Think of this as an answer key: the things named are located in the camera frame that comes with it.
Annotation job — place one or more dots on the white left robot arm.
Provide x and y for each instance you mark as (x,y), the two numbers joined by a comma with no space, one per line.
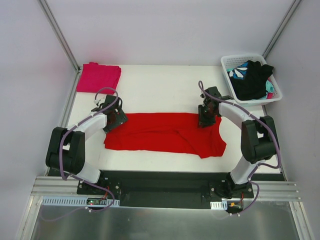
(67,146)

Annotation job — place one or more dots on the aluminium rail right side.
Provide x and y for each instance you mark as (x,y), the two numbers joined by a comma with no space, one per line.
(278,191)

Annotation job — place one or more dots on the right white cable duct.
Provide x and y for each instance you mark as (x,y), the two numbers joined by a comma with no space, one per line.
(219,205)

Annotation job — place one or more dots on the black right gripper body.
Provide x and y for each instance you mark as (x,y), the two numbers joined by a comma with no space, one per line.
(205,120)

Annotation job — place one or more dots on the folded magenta t shirt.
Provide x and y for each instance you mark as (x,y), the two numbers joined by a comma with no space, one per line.
(96,76)

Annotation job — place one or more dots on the aluminium rail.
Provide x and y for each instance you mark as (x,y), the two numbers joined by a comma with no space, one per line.
(278,191)
(54,185)

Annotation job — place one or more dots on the aluminium rail left side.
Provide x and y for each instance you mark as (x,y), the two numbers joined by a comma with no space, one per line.
(54,185)

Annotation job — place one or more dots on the right aluminium frame post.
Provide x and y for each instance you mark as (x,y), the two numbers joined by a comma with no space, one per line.
(295,4)

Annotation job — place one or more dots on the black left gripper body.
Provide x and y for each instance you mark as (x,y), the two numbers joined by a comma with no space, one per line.
(118,120)

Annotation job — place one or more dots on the white cable duct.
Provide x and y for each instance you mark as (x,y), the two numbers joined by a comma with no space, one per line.
(219,205)
(67,201)

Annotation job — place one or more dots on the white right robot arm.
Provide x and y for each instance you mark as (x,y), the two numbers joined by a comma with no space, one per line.
(258,142)

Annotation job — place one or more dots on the left white cable duct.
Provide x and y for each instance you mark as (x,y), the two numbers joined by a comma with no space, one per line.
(67,201)

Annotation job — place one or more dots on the black t shirt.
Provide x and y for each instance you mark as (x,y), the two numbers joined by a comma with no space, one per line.
(252,80)

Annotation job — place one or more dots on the white plastic laundry basket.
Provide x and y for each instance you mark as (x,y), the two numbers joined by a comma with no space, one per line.
(250,79)

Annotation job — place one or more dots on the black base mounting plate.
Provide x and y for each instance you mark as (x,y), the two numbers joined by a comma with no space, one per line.
(174,190)

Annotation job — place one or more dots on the red t shirt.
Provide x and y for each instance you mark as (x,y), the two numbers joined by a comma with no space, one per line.
(173,132)

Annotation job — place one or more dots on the left aluminium frame post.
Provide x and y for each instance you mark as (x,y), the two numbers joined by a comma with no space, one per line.
(59,34)

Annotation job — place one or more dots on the aluminium frame post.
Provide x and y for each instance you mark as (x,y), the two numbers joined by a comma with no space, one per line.
(295,4)
(59,34)

